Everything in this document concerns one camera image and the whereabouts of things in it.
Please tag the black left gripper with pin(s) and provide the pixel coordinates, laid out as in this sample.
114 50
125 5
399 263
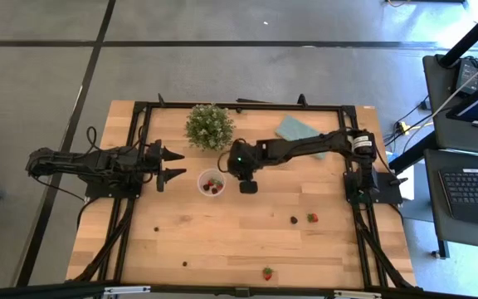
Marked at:
152 164

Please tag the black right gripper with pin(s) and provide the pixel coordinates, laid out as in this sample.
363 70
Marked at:
249 172

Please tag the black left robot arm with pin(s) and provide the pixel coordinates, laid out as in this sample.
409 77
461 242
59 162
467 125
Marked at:
77 160

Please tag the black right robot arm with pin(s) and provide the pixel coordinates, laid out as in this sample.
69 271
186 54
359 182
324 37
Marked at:
305 145

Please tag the clear round plastic container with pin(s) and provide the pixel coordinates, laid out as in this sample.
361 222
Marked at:
211 173

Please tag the green potted plant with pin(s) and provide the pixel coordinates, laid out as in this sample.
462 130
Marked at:
210 126

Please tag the teal folded cloth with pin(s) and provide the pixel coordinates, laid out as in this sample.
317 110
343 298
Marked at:
295 128

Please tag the white paper sheet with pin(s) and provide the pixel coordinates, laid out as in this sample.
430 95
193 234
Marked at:
408 187

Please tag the black desk strut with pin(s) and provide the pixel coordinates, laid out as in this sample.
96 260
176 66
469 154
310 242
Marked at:
413 153

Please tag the black crossbeam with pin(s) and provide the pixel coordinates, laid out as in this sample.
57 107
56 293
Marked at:
35 292

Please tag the dark grey desk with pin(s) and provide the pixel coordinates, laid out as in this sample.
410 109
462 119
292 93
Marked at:
471 236
459 137

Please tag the black keyboard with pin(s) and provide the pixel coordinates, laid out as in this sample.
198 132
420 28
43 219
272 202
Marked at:
475 191

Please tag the black power adapter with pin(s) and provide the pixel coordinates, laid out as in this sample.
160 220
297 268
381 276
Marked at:
468 74

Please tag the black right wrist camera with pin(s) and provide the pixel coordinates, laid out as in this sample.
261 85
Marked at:
248 187

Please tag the silver metal bracket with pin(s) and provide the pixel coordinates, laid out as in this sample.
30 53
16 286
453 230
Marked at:
357 295
127 290

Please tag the black diagonal post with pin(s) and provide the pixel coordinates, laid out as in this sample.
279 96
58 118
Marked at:
471 37

